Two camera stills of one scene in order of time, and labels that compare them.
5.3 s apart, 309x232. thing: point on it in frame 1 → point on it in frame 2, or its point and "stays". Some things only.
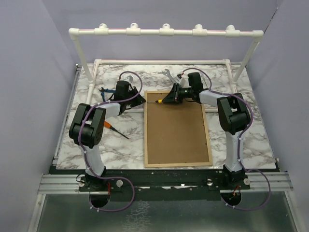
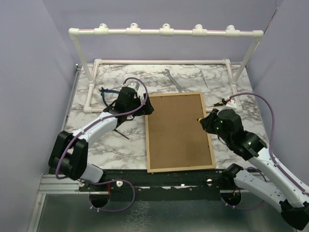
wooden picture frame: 175,134 stays
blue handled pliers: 103,90 stays
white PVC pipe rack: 166,29 stays
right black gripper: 173,96 → 207,122
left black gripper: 139,99 → 147,109
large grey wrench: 167,73 stays
